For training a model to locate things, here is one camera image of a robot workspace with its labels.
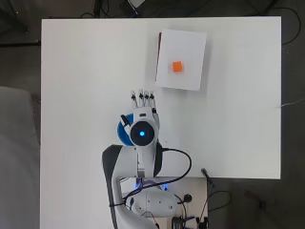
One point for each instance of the orange cube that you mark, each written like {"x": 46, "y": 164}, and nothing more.
{"x": 177, "y": 66}

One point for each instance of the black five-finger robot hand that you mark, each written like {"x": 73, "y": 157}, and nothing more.
{"x": 143, "y": 100}

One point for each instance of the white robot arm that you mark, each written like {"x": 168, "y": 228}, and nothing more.
{"x": 143, "y": 133}

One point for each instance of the blue round tub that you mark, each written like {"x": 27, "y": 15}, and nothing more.
{"x": 122, "y": 135}

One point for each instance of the dark red book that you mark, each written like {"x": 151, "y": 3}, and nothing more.
{"x": 158, "y": 54}

